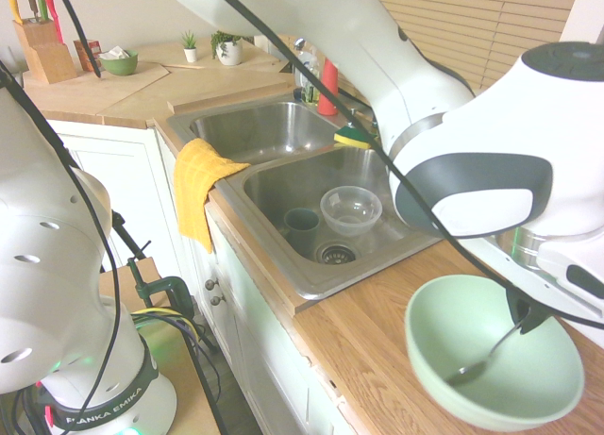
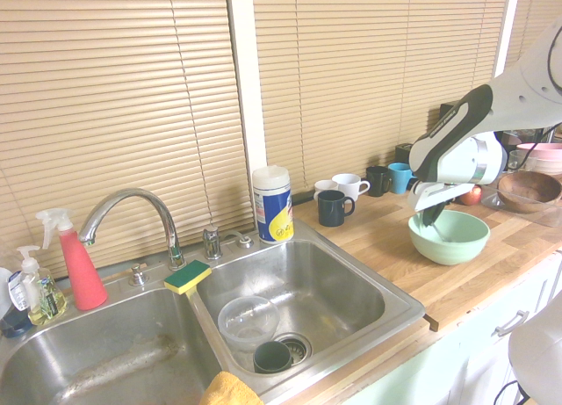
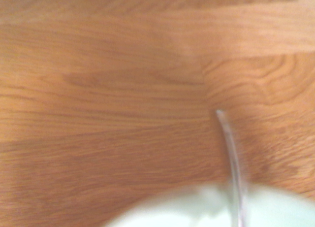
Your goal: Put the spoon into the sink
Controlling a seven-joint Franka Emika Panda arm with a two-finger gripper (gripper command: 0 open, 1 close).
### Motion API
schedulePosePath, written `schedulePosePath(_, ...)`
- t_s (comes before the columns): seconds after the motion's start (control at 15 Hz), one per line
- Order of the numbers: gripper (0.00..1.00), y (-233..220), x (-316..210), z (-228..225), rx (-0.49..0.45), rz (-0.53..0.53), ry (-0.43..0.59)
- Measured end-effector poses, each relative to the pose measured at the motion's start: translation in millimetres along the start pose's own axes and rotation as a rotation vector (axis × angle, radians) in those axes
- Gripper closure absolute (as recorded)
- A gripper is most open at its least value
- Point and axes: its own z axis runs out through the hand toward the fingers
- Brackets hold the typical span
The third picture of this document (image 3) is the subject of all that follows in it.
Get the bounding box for metal spoon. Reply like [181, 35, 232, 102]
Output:
[215, 109, 250, 227]

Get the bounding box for mint green bowl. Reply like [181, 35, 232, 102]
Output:
[102, 182, 315, 227]

